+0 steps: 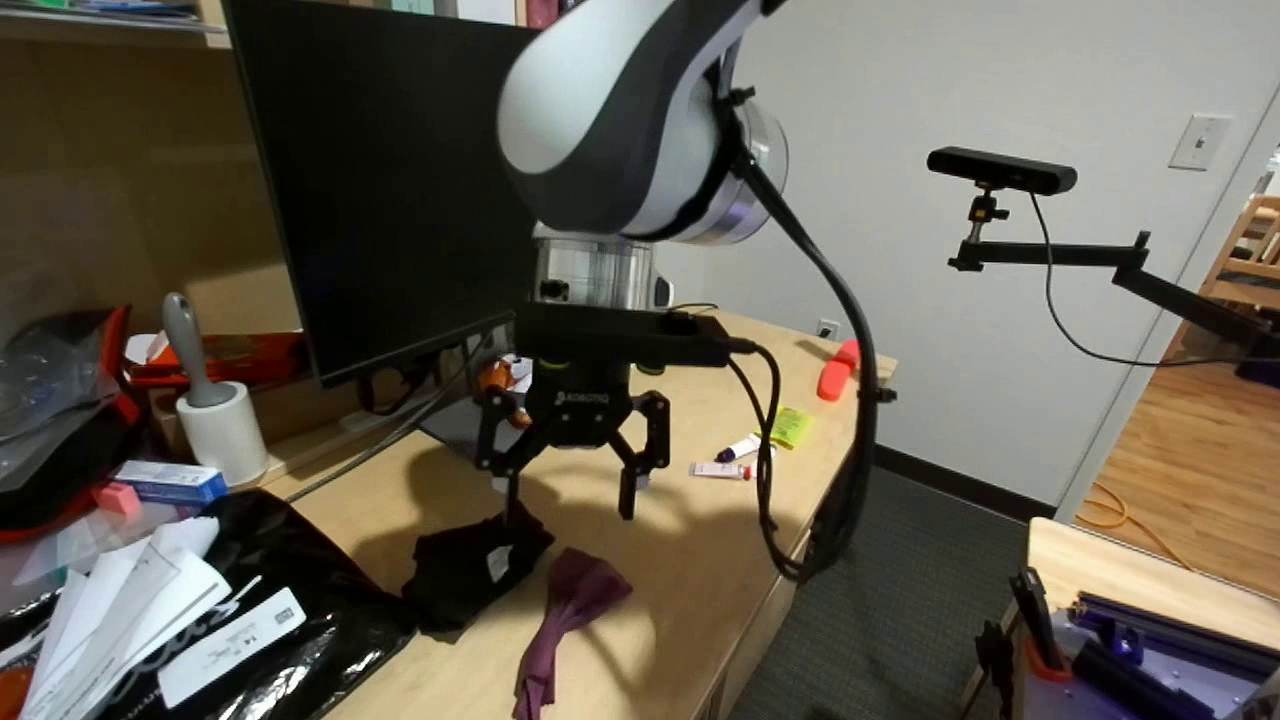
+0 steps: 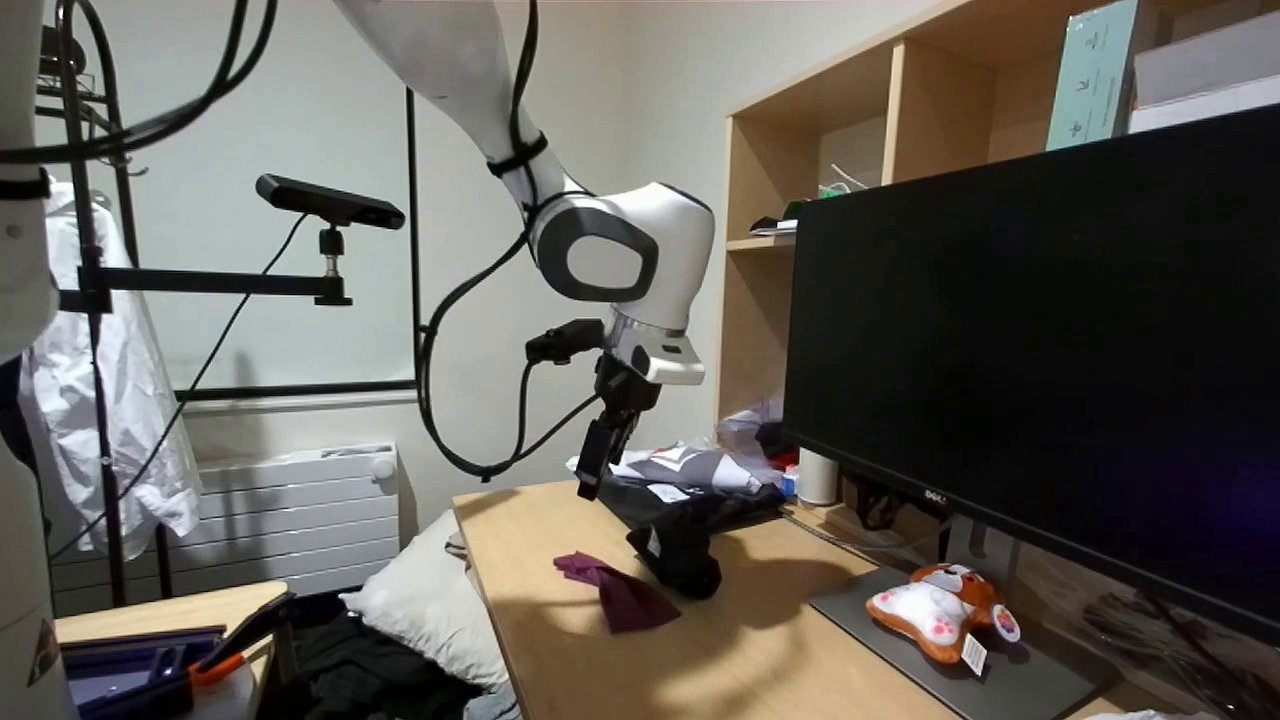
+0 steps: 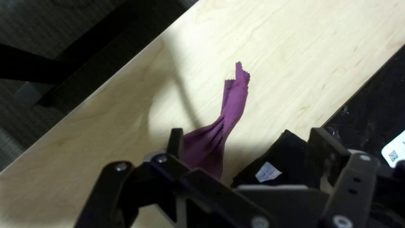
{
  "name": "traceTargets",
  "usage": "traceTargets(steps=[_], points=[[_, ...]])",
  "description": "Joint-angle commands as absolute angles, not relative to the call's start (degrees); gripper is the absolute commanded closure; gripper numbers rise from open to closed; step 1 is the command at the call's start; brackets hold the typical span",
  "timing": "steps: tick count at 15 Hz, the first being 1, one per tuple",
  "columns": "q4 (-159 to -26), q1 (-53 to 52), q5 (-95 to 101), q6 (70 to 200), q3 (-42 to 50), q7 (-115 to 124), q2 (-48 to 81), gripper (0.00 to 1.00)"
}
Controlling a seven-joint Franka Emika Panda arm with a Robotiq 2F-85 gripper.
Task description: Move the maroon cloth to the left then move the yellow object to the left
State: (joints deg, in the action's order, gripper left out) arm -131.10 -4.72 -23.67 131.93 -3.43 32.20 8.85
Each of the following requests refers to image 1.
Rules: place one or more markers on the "pink eraser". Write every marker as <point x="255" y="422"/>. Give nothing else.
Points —
<point x="116" y="503"/>

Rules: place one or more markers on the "small grey object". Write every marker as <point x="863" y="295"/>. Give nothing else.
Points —
<point x="736" y="448"/>

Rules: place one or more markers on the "dark grey mouse pad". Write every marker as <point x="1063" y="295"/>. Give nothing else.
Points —
<point x="453" y="426"/>

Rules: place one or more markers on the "black cloth with white label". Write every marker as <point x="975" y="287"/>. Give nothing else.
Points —
<point x="462" y="565"/>

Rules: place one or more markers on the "black tool orange grip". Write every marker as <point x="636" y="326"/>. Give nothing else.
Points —
<point x="1039" y="622"/>

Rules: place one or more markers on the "black stereo camera bar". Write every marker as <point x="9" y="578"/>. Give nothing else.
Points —
<point x="1001" y="169"/>

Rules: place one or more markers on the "yellow-green plastic packet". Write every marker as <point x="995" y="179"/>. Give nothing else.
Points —
<point x="795" y="426"/>

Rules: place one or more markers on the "red box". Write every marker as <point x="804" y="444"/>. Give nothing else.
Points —
<point x="255" y="357"/>

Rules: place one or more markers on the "light wooden side table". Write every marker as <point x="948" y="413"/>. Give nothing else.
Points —
<point x="1134" y="565"/>

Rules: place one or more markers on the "light wooden shelf unit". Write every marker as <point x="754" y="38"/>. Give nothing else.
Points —
<point x="120" y="144"/>

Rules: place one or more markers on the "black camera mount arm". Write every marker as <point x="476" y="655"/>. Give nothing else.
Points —
<point x="1067" y="248"/>

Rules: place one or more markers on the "white printed label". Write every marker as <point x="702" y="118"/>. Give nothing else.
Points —
<point x="234" y="644"/>

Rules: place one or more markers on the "large black computer monitor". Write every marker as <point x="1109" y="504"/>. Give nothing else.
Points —
<point x="374" y="185"/>

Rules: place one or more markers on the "black plastic bag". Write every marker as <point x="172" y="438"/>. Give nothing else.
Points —
<point x="321" y="625"/>

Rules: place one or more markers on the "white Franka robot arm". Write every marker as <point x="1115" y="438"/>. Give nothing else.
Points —
<point x="613" y="123"/>

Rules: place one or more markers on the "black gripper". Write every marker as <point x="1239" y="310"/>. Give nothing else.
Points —
<point x="577" y="401"/>

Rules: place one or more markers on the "white paper envelopes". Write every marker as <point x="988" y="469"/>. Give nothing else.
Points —
<point x="125" y="602"/>

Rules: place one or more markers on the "white tube orange cap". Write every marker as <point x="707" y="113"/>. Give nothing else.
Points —
<point x="722" y="469"/>

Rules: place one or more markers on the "blue white small box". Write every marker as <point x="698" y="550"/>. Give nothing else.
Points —
<point x="167" y="483"/>

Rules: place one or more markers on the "small red object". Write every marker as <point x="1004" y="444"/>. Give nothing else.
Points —
<point x="838" y="373"/>

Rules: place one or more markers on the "grey crumpled plastic bag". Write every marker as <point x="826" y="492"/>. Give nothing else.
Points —
<point x="53" y="385"/>

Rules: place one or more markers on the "maroon cloth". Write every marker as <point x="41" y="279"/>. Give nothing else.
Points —
<point x="567" y="615"/>

